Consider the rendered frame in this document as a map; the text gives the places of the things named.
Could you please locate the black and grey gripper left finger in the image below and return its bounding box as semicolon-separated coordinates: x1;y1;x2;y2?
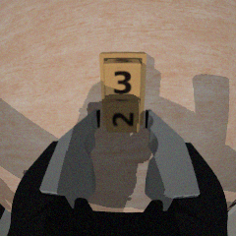
7;109;100;236

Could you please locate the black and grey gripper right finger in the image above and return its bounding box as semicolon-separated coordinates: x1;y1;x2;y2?
145;109;228;236

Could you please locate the brown wooden tray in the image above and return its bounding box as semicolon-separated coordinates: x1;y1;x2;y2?
99;52;147;125

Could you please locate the tan wooden number cube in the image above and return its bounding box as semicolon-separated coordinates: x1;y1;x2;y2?
103;59;143;99
105;99;141;133

